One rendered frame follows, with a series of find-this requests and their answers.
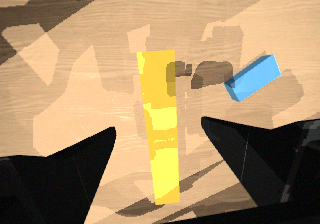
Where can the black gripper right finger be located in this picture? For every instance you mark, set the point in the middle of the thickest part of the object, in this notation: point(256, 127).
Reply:
point(265, 161)

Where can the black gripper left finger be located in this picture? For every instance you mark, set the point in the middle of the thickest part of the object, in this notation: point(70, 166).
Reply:
point(59, 188)

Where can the yellow bar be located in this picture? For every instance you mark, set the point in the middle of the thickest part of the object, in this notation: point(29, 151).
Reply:
point(158, 86)

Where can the light blue rectangular block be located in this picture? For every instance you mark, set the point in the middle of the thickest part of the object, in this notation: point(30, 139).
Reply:
point(252, 78)

